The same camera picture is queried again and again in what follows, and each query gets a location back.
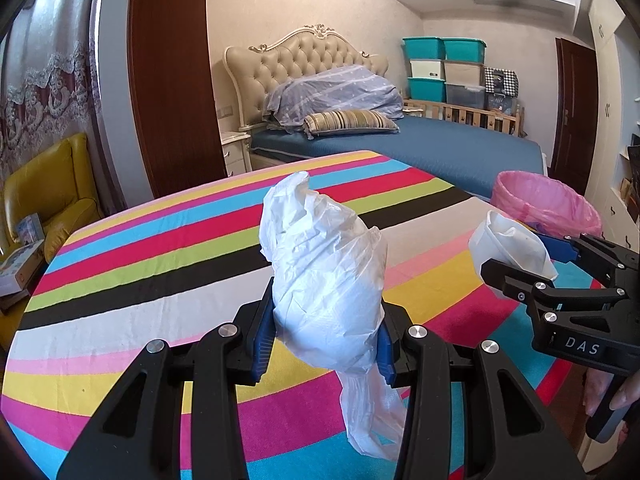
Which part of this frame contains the person's right hand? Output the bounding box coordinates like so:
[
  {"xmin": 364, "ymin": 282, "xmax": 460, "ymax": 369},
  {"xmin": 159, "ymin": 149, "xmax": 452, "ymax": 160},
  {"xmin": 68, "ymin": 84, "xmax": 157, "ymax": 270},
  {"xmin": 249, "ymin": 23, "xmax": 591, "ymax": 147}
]
[{"xmin": 582, "ymin": 367, "xmax": 640, "ymax": 441}]

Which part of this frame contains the beige tufted headboard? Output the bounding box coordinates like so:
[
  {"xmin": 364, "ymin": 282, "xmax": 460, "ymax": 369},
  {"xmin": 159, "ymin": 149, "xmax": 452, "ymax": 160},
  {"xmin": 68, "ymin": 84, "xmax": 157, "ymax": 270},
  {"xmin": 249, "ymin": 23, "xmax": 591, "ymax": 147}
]
[{"xmin": 223, "ymin": 23, "xmax": 390, "ymax": 133}]

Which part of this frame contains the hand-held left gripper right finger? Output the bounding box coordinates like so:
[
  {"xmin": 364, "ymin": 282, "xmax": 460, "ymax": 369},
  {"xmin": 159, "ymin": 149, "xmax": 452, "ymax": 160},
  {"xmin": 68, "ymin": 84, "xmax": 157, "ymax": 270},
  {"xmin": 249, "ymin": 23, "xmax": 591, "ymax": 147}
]
[{"xmin": 375, "ymin": 300, "xmax": 586, "ymax": 480}]

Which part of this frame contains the dark red wooden partition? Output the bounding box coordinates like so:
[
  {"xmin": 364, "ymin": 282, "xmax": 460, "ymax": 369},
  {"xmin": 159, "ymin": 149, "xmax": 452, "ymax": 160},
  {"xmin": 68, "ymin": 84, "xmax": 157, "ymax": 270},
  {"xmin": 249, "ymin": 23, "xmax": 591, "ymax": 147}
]
[{"xmin": 127, "ymin": 0, "xmax": 228, "ymax": 208}]

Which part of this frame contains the pink bin with pink liner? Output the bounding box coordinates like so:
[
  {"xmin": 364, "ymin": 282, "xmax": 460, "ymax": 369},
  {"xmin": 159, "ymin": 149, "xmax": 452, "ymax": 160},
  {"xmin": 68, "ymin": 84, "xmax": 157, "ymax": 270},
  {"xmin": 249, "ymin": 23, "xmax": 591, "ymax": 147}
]
[{"xmin": 490, "ymin": 171, "xmax": 602, "ymax": 241}]

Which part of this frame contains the teal storage box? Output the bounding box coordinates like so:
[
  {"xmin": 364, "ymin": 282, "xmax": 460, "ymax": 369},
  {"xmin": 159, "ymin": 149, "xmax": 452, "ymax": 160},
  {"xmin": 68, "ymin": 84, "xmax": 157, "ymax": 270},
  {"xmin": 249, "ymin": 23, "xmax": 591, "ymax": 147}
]
[
  {"xmin": 442, "ymin": 37, "xmax": 487, "ymax": 63},
  {"xmin": 407, "ymin": 77, "xmax": 447, "ymax": 102},
  {"xmin": 402, "ymin": 36, "xmax": 446, "ymax": 61}
]

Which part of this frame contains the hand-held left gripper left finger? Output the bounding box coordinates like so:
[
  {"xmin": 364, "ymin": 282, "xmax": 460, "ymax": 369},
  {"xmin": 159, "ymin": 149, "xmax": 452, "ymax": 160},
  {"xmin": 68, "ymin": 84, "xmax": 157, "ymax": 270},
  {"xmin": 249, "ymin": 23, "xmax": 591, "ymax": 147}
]
[{"xmin": 56, "ymin": 276, "xmax": 277, "ymax": 480}]

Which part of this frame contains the clear grey storage box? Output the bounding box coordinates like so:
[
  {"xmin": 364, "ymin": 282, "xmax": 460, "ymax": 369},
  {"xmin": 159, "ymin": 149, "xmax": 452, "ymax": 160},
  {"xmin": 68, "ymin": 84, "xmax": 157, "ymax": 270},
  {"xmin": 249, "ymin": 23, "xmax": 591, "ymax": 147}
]
[{"xmin": 445, "ymin": 84, "xmax": 487, "ymax": 109}]

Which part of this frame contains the striped brown pillow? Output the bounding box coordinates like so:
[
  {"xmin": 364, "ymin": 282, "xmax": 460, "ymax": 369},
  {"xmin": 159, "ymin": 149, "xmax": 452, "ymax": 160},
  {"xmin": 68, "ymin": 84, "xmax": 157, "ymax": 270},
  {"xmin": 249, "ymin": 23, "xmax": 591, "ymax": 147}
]
[{"xmin": 303, "ymin": 110, "xmax": 401, "ymax": 140}]

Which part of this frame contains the white nightstand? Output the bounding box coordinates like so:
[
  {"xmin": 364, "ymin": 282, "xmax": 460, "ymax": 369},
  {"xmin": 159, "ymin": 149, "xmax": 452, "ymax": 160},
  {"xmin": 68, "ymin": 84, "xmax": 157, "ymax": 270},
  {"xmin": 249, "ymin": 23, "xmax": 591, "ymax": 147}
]
[{"xmin": 220, "ymin": 130, "xmax": 251, "ymax": 177}]

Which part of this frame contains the patterned lace curtain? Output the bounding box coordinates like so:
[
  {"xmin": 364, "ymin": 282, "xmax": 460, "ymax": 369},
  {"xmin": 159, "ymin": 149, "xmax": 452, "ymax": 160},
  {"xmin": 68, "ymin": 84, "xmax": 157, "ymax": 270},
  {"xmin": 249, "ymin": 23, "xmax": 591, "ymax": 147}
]
[{"xmin": 0, "ymin": 0, "xmax": 108, "ymax": 181}]

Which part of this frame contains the grey blue duvet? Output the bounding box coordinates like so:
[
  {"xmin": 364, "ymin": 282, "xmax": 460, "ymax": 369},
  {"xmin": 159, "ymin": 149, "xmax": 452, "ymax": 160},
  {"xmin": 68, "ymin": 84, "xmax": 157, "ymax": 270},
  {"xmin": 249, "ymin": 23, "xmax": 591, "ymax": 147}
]
[{"xmin": 263, "ymin": 64, "xmax": 405, "ymax": 133}]

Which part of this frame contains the beige storage box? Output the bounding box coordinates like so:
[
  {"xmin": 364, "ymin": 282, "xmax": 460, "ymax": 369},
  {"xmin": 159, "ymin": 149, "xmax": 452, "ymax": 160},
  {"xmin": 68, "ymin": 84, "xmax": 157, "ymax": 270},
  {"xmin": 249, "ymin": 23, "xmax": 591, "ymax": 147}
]
[{"xmin": 443, "ymin": 61, "xmax": 485, "ymax": 87}]

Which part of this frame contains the brown book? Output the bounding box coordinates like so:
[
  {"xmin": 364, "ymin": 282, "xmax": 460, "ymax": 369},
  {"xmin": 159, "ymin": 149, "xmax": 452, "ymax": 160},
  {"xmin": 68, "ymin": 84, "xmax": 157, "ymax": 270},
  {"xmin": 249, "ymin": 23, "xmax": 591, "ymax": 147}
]
[{"xmin": 0, "ymin": 285, "xmax": 36, "ymax": 316}]

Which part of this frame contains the yellow leather armchair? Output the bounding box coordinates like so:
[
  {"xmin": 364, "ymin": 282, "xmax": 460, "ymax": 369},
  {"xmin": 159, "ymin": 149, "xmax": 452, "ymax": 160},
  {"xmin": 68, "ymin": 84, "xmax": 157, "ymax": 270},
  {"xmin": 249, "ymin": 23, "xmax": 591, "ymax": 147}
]
[{"xmin": 0, "ymin": 132, "xmax": 103, "ymax": 326}]

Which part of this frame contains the white plastic bag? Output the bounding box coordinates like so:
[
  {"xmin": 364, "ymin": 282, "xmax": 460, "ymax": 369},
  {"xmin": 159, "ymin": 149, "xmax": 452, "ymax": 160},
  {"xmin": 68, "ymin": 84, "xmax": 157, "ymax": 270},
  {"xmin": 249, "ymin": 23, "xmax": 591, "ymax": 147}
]
[{"xmin": 258, "ymin": 171, "xmax": 408, "ymax": 462}]

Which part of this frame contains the white storage box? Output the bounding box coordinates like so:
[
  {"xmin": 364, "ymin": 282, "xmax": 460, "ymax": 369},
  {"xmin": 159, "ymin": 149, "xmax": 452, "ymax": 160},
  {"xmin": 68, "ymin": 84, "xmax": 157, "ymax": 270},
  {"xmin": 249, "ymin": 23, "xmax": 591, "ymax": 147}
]
[{"xmin": 410, "ymin": 59, "xmax": 446, "ymax": 81}]

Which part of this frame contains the small blue white box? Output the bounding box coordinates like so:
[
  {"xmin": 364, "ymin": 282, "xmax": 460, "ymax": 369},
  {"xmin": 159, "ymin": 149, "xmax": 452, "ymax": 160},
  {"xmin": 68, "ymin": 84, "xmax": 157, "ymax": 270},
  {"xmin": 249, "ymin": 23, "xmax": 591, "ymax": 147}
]
[{"xmin": 15, "ymin": 212, "xmax": 46, "ymax": 248}]

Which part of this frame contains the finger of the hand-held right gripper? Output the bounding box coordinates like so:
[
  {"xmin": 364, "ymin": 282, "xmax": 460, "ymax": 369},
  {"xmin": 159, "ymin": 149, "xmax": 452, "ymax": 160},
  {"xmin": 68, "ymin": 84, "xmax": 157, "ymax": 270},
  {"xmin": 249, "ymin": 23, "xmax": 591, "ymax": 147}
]
[
  {"xmin": 480, "ymin": 258, "xmax": 631, "ymax": 332},
  {"xmin": 541, "ymin": 233, "xmax": 640, "ymax": 288}
]

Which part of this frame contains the dark bag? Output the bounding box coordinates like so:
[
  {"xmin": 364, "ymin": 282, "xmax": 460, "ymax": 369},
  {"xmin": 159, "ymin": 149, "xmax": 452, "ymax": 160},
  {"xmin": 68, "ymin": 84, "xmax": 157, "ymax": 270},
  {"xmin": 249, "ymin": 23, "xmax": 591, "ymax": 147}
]
[{"xmin": 487, "ymin": 94, "xmax": 518, "ymax": 116}]

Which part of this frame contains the black white checkered bag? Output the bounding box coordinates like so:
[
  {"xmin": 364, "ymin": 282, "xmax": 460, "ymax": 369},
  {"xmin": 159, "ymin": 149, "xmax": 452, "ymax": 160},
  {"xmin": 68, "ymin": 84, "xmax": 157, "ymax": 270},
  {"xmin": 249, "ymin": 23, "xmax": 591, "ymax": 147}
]
[{"xmin": 483, "ymin": 66, "xmax": 520, "ymax": 96}]

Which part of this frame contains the wooden crib rail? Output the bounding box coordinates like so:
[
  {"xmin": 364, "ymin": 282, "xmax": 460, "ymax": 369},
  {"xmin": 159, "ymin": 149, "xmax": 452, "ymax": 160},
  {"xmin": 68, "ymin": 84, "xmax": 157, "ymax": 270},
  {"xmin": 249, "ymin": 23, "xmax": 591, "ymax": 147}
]
[{"xmin": 402, "ymin": 99, "xmax": 526, "ymax": 137}]

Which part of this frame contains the bed with blue sheet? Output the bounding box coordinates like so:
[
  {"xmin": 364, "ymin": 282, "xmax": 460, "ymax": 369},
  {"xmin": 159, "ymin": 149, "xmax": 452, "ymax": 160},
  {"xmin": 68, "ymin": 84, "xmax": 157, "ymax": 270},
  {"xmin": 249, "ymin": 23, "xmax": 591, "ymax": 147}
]
[{"xmin": 249, "ymin": 115, "xmax": 546, "ymax": 201}]

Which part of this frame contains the white wardrobe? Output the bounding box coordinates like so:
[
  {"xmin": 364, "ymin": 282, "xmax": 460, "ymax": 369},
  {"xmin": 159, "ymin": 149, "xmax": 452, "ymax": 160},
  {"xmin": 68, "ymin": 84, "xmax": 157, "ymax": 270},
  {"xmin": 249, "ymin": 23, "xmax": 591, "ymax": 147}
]
[{"xmin": 582, "ymin": 0, "xmax": 640, "ymax": 241}]

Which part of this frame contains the brown wooden door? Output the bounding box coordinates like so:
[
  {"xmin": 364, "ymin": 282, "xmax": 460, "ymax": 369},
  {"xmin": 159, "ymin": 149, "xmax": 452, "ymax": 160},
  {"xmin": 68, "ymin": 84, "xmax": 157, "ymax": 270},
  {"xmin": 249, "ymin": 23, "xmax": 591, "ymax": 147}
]
[{"xmin": 554, "ymin": 37, "xmax": 600, "ymax": 196}]

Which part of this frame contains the flat white box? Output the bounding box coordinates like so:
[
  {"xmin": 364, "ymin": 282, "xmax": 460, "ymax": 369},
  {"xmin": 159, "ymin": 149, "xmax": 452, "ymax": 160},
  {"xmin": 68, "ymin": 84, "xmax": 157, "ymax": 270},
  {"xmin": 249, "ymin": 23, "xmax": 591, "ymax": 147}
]
[{"xmin": 0, "ymin": 240, "xmax": 47, "ymax": 297}]

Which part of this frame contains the striped colourful tablecloth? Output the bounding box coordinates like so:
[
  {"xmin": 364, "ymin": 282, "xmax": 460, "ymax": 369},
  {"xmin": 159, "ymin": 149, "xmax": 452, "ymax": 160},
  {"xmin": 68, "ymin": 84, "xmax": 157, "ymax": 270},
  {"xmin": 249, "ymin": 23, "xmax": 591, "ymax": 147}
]
[{"xmin": 0, "ymin": 150, "xmax": 608, "ymax": 480}]

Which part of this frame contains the white wrapper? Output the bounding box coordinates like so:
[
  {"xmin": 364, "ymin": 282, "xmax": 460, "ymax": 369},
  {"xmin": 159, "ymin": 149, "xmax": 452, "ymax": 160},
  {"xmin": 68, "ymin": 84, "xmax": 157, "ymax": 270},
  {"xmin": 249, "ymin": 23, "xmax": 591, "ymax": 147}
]
[{"xmin": 468, "ymin": 211, "xmax": 558, "ymax": 283}]

